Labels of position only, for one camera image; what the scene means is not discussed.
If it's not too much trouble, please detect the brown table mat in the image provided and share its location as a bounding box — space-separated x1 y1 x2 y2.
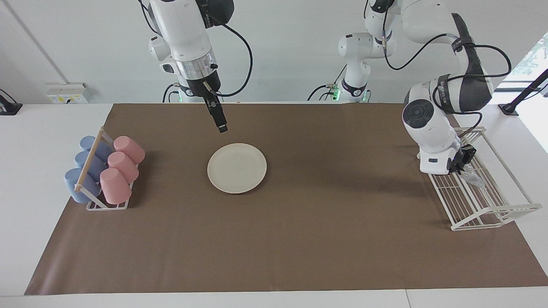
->
24 103 548 296

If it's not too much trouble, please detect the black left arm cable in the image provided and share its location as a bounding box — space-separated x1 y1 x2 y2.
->
364 0 512 137

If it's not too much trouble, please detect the silver mesh sponge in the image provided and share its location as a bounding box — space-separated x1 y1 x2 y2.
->
462 165 488 190

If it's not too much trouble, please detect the cream round plate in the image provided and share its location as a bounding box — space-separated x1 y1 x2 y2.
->
207 143 267 194

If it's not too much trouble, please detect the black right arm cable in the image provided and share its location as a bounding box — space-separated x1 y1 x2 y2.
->
205 21 253 98

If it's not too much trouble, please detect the cup rack with wooden rod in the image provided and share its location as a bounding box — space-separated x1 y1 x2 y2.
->
74 127 140 211

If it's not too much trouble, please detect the black clamp base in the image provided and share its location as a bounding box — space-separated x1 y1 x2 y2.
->
0 89 23 116

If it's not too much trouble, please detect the blue cup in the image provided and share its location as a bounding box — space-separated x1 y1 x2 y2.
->
74 151 107 182
64 168 102 204
80 136 114 163

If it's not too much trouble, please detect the black base cable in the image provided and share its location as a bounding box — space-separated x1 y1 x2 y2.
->
162 83 180 103
307 64 347 102

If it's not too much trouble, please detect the white wire dish rack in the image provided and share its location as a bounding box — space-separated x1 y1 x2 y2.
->
428 126 542 231

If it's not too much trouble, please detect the black right base cable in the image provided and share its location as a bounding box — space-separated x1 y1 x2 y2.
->
162 83 180 103

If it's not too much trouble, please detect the black left base cable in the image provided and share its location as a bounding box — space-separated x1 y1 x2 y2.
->
307 64 347 102

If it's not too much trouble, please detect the bright window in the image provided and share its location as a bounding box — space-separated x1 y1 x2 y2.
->
504 33 548 91

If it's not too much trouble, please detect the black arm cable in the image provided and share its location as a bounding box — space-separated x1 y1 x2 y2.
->
364 0 512 137
205 21 253 98

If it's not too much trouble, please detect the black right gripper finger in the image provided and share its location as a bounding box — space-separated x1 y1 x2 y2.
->
205 99 224 133
211 98 229 131

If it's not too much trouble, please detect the pink cup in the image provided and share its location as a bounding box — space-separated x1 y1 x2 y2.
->
107 151 140 184
113 136 146 165
100 168 132 205

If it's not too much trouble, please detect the black slanted stand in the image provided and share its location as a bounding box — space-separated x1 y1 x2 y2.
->
498 68 548 116

